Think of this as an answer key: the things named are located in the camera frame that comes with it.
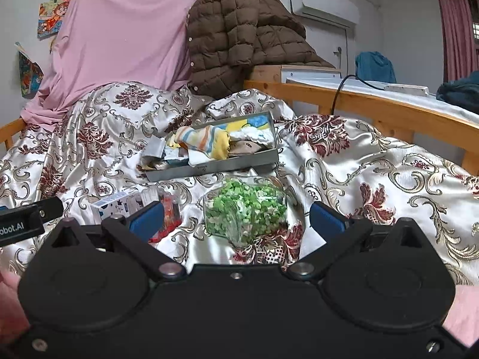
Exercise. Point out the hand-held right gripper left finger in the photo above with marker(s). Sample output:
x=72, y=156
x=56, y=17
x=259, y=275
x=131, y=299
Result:
x=148, y=215

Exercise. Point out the wooden bed frame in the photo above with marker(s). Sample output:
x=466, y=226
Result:
x=393, y=108

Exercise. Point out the white power strip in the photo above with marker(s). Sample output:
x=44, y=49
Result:
x=406, y=89

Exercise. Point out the blue hanging garment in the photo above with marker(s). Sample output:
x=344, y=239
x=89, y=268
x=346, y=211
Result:
x=374, y=67

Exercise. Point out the person's leg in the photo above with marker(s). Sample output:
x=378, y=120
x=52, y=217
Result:
x=11, y=306
x=464, y=314

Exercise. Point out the floral satin blanket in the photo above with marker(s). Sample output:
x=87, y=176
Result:
x=374, y=164

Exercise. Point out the grey foil packet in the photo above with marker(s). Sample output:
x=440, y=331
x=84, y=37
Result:
x=153, y=153

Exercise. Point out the person's right leg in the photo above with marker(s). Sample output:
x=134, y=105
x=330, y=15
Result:
x=464, y=314

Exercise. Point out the dark teal cloth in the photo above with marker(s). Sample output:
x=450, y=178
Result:
x=458, y=95

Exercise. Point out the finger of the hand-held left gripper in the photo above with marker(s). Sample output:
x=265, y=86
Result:
x=50, y=207

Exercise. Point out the person's left leg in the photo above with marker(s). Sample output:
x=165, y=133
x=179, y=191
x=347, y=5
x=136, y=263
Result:
x=11, y=306

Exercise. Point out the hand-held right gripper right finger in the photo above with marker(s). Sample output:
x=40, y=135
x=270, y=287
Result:
x=327, y=218

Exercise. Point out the pink bed sheet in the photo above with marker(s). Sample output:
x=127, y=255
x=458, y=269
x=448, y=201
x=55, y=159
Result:
x=123, y=33

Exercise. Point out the clear box of red beads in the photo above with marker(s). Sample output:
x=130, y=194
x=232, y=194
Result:
x=172, y=209

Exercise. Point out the clear bag of green pieces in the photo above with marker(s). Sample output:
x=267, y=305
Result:
x=243, y=205

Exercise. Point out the pink curtain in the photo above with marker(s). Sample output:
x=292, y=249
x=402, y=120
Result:
x=454, y=33

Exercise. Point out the orange striped cloth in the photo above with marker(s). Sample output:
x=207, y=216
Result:
x=202, y=142

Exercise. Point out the white blue small box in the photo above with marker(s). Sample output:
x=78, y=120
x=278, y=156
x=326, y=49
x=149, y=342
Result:
x=112, y=204

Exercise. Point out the cartoon wall poster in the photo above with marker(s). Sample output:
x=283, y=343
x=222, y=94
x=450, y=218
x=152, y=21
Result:
x=28, y=71
x=54, y=17

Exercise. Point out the white blue fluffy cloth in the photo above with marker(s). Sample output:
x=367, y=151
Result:
x=254, y=134

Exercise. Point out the brown puffer jacket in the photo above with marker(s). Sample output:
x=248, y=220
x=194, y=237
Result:
x=239, y=33

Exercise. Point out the white mattress sheet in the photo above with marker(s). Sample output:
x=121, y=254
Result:
x=411, y=101

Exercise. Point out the metal tray with frog drawing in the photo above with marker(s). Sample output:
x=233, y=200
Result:
x=209, y=166

